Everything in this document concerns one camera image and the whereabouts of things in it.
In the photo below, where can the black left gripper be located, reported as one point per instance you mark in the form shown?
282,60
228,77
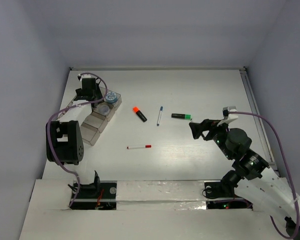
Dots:
97,93

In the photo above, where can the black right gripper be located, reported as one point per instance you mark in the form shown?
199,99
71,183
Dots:
207,124

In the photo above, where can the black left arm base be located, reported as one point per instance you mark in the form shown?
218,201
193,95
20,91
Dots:
98,195

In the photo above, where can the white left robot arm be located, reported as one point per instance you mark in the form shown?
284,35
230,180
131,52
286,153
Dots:
64,141

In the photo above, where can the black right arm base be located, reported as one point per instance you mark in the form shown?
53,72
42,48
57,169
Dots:
220,197

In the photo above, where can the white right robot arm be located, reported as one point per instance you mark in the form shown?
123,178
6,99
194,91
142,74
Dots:
251,177

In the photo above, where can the green-capped black highlighter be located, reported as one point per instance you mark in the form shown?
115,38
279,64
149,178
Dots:
181,116

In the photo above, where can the blue-capped white marker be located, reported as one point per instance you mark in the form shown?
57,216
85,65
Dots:
159,116

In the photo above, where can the clear three-bin organizer tray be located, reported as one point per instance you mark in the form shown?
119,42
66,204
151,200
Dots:
94,124

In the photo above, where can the orange-capped black highlighter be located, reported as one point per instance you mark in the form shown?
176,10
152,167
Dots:
139,114

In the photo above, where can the red-capped white marker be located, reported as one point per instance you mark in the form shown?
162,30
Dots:
135,147

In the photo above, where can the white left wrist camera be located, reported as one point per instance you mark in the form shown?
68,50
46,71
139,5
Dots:
82,76

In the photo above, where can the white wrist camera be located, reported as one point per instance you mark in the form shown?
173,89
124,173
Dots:
82,76
229,115

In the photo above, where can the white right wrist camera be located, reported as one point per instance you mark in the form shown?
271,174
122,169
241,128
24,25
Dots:
229,115

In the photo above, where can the metal rail on table edge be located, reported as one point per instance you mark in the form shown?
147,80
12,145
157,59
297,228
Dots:
262,135

